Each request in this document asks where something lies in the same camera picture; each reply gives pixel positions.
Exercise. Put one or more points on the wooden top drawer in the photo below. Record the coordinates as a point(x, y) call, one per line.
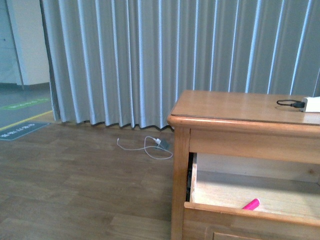
point(218, 187)

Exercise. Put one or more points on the open floor socket box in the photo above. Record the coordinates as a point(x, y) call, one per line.
point(164, 145)

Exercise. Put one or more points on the grey pleated curtain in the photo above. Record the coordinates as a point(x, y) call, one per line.
point(127, 62)

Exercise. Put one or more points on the wooden nightstand cabinet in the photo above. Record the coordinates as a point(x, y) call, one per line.
point(234, 124)

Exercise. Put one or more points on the white power bank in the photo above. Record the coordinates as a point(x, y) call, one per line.
point(311, 104)

